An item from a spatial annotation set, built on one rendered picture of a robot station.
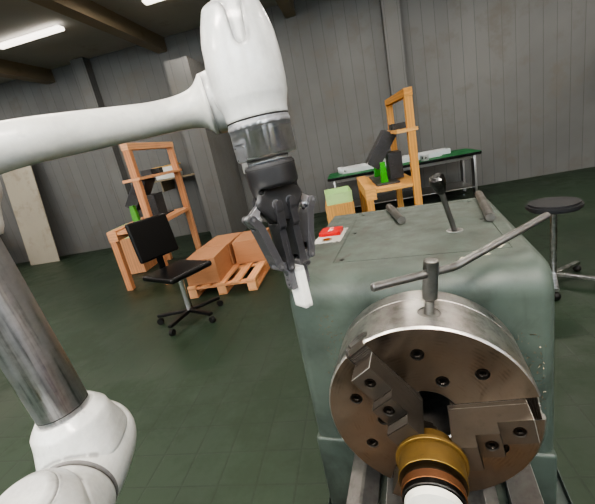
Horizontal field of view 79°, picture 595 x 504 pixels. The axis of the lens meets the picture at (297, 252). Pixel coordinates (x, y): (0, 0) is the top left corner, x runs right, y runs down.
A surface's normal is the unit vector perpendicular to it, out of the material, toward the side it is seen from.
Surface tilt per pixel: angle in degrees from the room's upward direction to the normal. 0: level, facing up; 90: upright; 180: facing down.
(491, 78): 90
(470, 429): 9
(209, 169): 90
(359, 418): 90
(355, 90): 90
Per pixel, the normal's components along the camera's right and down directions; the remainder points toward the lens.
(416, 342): -0.28, 0.33
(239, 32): 0.13, 0.07
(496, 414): -0.34, -0.91
